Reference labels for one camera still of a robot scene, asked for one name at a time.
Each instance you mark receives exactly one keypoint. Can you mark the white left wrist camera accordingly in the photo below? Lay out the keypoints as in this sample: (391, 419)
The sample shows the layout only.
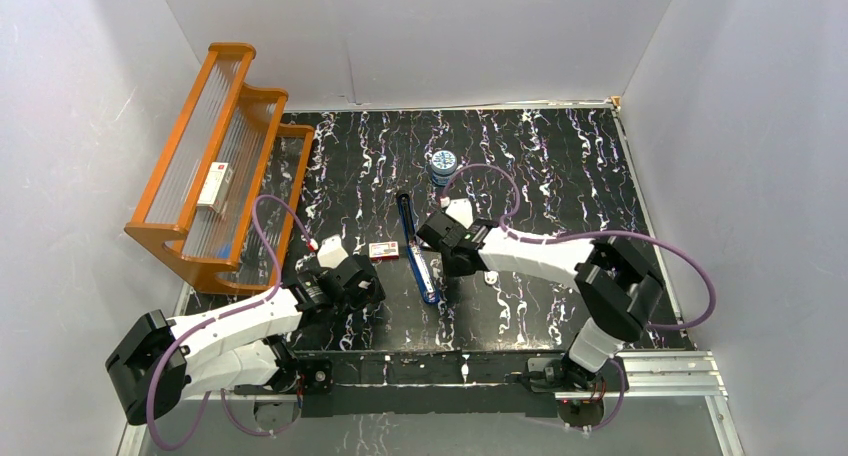
(330, 252)

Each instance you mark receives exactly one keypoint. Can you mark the blue white round tin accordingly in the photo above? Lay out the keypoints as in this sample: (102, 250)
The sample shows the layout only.
(442, 166)

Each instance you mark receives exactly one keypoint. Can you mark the orange wooden tiered shelf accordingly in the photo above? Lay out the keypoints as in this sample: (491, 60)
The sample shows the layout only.
(195, 214)

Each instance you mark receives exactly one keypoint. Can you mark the red white staples box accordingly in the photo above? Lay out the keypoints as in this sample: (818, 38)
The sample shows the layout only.
(380, 251)

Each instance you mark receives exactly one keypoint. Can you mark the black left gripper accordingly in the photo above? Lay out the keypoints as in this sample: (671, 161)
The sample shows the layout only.
(365, 288)

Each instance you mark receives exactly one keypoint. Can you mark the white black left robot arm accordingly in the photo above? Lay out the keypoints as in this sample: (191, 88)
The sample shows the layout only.
(162, 360)

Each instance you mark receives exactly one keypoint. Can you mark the blue black stapler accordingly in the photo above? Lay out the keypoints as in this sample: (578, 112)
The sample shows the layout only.
(420, 269)

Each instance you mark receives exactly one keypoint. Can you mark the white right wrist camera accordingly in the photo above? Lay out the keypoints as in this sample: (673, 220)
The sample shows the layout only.
(460, 209)

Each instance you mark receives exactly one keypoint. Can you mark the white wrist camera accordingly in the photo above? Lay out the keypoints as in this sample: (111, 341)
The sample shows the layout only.
(460, 209)
(330, 252)

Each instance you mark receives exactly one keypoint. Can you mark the white light-blue staple remover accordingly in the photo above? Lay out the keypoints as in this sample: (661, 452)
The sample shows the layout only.
(491, 277)

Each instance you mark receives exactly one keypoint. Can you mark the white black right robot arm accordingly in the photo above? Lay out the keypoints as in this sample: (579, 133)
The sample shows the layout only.
(617, 284)

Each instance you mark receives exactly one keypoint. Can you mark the white red box on shelf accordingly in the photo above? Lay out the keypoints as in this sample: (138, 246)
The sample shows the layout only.
(216, 186)

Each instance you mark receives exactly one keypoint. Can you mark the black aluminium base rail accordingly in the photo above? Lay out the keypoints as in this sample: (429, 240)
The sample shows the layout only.
(327, 384)

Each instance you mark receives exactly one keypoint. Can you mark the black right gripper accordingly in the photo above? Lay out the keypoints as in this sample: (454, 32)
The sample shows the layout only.
(451, 271)

